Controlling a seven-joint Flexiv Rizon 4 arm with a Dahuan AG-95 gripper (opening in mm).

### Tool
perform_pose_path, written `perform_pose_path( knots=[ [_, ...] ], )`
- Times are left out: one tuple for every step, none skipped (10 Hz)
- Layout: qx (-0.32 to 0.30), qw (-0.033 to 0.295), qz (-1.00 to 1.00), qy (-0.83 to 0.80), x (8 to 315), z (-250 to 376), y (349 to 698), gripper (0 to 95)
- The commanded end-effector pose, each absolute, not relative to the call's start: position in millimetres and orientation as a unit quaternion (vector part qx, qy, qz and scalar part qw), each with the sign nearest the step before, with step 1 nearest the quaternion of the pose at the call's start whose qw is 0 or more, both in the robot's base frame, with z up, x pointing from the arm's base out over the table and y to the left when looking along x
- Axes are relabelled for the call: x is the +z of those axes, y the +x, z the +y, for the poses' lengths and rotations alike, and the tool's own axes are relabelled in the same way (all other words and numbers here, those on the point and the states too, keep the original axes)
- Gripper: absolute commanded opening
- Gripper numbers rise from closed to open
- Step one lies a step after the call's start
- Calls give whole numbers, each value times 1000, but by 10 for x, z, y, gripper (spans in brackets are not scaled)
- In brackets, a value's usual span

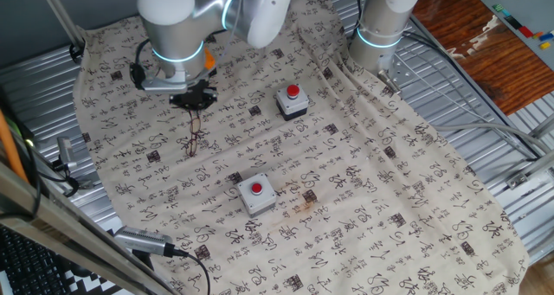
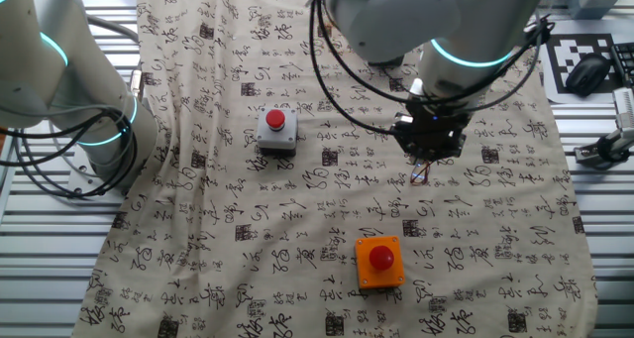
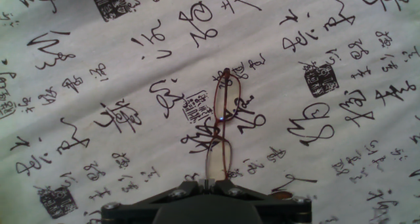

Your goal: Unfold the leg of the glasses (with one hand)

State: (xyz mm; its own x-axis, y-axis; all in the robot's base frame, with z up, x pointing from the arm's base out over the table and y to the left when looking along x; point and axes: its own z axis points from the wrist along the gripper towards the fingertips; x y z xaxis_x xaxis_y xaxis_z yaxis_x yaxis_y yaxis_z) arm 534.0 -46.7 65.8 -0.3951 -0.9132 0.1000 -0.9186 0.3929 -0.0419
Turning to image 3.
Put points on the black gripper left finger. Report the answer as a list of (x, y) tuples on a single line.
[(141, 206)]

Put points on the beige calligraphy print cloth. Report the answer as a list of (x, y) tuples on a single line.
[(98, 86)]

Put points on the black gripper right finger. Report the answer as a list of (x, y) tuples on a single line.
[(275, 206)]

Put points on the red-framed glasses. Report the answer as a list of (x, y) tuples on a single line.
[(226, 96)]

